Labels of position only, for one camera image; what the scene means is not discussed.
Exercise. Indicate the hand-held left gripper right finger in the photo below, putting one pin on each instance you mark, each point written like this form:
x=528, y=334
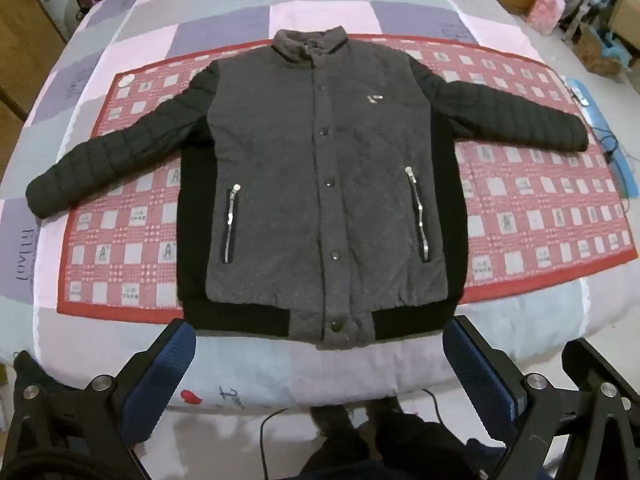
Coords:
x=480, y=380

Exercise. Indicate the grey and black jacket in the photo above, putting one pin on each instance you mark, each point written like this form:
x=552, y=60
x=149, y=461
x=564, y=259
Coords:
x=300, y=185

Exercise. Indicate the white round tag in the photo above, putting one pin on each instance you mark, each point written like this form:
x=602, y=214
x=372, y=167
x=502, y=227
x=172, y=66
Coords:
x=124, y=79

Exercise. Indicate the light blue strip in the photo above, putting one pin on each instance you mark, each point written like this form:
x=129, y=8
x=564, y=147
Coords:
x=612, y=160

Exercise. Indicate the person's legs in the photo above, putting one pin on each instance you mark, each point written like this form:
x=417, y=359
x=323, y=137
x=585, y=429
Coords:
x=380, y=440

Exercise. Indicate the brown box with blue cloth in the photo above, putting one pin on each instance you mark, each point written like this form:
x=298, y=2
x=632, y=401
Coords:
x=595, y=50

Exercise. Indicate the wooden wardrobe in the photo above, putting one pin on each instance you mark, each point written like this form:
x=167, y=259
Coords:
x=25, y=25

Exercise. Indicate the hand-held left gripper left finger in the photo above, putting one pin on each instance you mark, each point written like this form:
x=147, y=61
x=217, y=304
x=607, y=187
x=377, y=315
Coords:
x=160, y=380

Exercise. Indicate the red checked blanket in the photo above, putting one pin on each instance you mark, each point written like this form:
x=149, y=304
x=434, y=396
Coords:
x=525, y=210

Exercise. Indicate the large cardboard box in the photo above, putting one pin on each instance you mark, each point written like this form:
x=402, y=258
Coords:
x=627, y=15

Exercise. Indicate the pink bag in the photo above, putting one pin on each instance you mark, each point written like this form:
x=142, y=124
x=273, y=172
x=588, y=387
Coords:
x=544, y=10

